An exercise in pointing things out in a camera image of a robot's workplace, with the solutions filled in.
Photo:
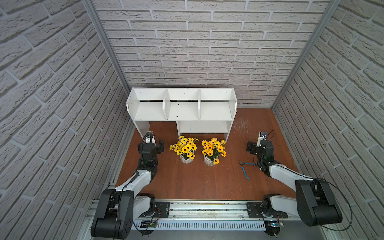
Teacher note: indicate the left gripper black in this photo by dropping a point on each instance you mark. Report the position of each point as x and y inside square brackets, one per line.
[159, 145]

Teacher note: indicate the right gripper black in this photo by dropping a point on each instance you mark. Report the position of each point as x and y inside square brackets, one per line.
[253, 148]

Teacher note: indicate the sunflower pot white vase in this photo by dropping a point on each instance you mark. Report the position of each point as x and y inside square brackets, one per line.
[185, 148]
[212, 150]

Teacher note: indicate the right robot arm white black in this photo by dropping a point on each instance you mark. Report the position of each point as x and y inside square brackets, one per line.
[315, 203]

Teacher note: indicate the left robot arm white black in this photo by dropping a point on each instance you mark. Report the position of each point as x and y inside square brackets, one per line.
[119, 207]

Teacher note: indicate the white wooden shelf unit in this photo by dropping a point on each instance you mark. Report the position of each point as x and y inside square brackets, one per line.
[195, 110]

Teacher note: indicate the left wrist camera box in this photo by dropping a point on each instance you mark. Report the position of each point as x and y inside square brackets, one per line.
[149, 138]

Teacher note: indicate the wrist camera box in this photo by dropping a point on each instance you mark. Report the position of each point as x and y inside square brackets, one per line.
[261, 136]
[149, 138]

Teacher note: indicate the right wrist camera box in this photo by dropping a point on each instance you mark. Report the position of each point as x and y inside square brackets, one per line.
[261, 136]

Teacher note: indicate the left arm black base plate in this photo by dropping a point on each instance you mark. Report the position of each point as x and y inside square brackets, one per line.
[162, 209]

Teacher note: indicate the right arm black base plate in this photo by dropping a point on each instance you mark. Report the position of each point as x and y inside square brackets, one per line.
[261, 210]

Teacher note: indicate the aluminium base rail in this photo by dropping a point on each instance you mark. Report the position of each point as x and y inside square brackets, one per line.
[215, 210]

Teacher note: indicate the white perforated cable tray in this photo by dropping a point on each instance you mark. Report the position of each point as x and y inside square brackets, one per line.
[193, 225]

